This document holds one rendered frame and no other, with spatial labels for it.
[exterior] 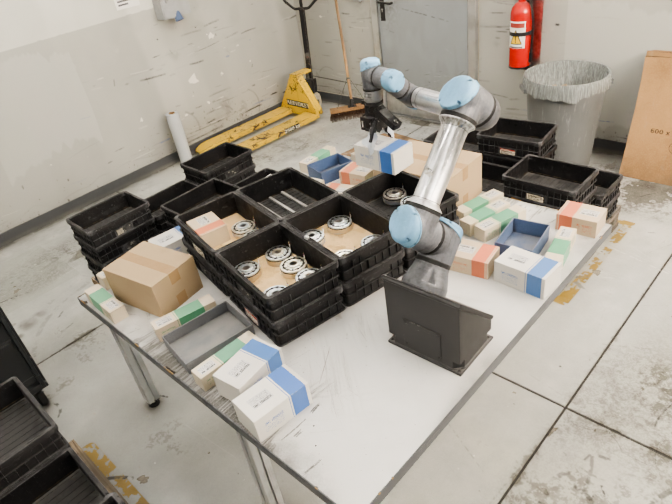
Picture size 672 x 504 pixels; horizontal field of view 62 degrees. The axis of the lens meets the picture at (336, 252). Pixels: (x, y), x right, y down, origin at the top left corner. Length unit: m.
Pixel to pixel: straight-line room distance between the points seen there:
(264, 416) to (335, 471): 0.25
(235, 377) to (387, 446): 0.51
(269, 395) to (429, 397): 0.48
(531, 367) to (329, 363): 1.23
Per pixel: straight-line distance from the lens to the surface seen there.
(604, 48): 4.56
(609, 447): 2.60
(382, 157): 2.19
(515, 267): 2.09
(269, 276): 2.11
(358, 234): 2.25
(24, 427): 2.49
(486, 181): 3.52
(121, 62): 5.20
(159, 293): 2.24
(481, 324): 1.82
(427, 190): 1.70
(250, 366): 1.83
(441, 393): 1.77
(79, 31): 5.05
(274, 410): 1.69
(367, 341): 1.94
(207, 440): 2.74
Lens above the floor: 2.03
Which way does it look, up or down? 34 degrees down
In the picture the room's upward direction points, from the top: 10 degrees counter-clockwise
